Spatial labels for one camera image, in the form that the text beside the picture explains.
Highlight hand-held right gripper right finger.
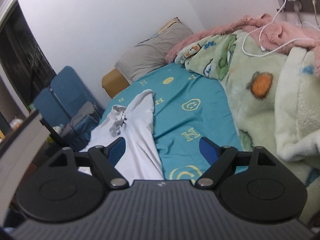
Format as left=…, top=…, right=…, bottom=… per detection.
left=195, top=137, right=278, bottom=189

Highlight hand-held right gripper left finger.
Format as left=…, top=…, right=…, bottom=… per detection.
left=47, top=137, right=130, bottom=189

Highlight white t-shirt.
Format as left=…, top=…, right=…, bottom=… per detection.
left=79, top=89, right=165, bottom=180

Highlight grey cloth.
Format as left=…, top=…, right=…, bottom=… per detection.
left=69, top=101, right=101, bottom=131

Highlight green cartoon blanket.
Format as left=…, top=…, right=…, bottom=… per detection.
left=174, top=29, right=320, bottom=228

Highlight teal printed bed sheet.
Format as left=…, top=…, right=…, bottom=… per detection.
left=100, top=62, right=244, bottom=182

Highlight yellow padded bed end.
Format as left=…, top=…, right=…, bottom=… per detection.
left=102, top=68, right=130, bottom=98

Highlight blue covered chair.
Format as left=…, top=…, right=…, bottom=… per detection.
left=51, top=66, right=105, bottom=140
left=33, top=87, right=72, bottom=130

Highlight white dark-edged table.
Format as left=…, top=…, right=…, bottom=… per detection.
left=0, top=110, right=66, bottom=220

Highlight snack bag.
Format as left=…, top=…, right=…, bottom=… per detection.
left=10, top=118, right=24, bottom=131

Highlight grey pillow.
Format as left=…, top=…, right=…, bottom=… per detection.
left=114, top=21, right=194, bottom=82

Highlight dark grilled window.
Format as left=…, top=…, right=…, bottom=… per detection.
left=0, top=0, right=57, bottom=101

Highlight pink fluffy blanket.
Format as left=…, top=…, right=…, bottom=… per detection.
left=166, top=14, right=320, bottom=64

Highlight white charging cable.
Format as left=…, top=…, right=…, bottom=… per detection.
left=241, top=0, right=320, bottom=57

